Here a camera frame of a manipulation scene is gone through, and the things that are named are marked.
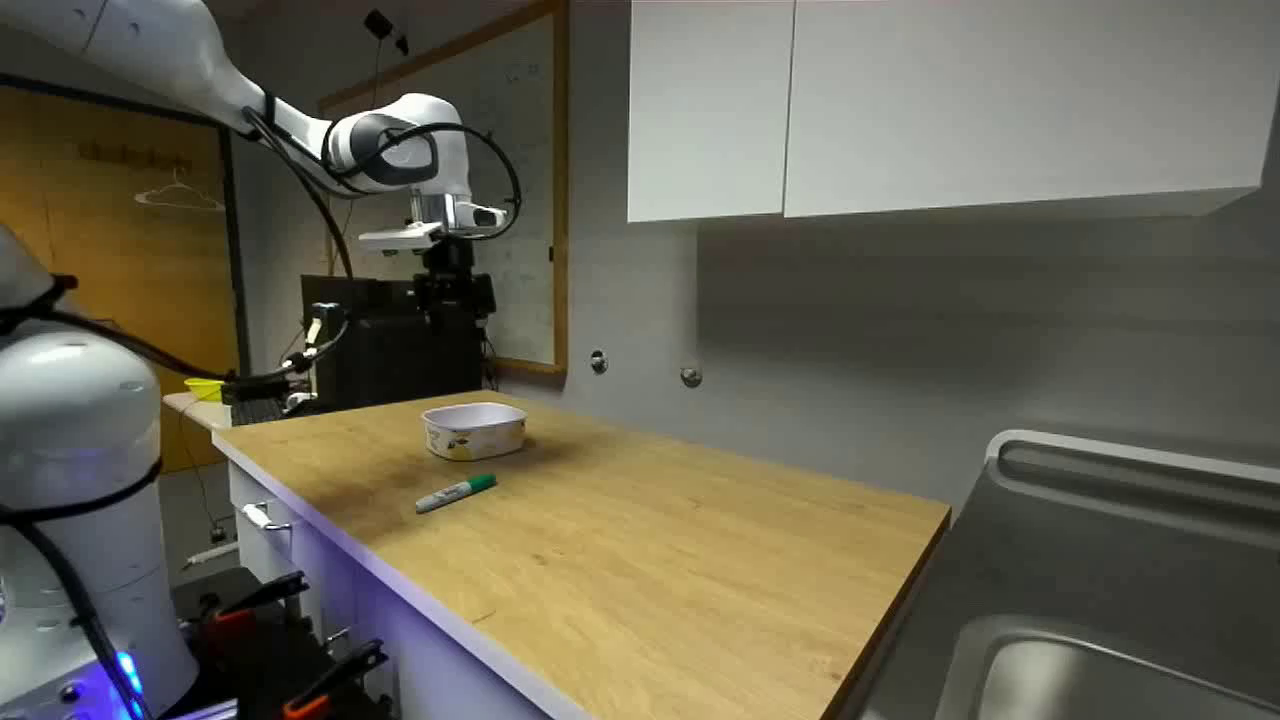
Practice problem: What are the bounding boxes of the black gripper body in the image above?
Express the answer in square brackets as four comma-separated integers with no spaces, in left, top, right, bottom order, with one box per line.
[413,236,501,325]

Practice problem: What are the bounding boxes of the green marker with white barrel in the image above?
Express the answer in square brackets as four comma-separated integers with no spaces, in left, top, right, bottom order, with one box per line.
[413,467,501,519]

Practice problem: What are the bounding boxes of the white shallow bowl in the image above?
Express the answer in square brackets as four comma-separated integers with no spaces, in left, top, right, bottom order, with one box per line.
[419,401,532,463]

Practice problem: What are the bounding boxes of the black monitor box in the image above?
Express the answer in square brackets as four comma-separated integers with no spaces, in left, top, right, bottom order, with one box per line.
[295,272,488,413]

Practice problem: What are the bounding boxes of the wood framed whiteboard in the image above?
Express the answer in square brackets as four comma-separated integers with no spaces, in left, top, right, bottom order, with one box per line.
[318,0,576,392]

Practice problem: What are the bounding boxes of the black flat device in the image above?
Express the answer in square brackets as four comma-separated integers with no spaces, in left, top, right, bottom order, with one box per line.
[220,370,311,415]

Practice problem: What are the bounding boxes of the wooden door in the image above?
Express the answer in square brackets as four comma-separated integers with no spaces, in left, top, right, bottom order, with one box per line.
[0,81,244,477]

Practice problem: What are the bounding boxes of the white base cabinet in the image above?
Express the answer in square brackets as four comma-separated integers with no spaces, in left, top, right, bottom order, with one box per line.
[217,452,591,720]

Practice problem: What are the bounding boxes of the black orange clamp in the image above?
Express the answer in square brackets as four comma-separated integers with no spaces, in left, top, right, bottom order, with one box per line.
[196,573,311,645]
[277,635,392,720]

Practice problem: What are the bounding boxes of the stainless steel sink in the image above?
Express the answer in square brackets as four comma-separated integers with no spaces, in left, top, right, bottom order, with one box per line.
[851,425,1280,720]

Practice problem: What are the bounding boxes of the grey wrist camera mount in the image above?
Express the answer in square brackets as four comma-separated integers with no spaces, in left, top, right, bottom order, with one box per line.
[355,189,520,254]

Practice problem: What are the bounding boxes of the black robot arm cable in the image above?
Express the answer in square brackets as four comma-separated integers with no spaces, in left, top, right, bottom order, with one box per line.
[244,93,530,285]

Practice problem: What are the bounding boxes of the camera on small stand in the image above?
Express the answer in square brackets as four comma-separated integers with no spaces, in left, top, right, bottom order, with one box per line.
[281,301,351,415]

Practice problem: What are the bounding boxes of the wire clothes hanger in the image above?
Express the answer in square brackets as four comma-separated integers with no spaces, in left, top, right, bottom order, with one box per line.
[131,170,230,219]

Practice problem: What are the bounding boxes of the silver drawer handle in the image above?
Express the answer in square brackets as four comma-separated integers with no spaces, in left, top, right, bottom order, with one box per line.
[242,501,295,541]

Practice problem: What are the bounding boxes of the narrow white wall cabinet door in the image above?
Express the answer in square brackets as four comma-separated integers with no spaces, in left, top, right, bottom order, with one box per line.
[623,0,802,228]

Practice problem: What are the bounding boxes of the wide white wall cabinet door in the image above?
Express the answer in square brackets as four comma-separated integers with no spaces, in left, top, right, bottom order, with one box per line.
[781,0,1280,224]

